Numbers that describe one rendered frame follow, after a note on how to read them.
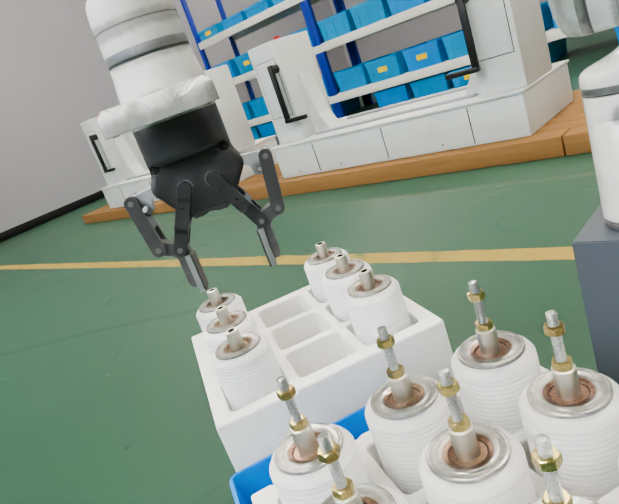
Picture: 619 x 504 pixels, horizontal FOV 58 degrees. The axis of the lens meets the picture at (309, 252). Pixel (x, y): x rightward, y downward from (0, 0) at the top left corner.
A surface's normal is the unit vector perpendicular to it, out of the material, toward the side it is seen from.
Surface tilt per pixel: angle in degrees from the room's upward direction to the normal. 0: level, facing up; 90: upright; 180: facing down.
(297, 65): 90
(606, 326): 90
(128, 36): 90
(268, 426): 90
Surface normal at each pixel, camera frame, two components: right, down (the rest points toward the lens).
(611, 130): -0.76, 0.43
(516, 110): -0.62, 0.44
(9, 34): 0.72, -0.03
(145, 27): 0.37, 0.17
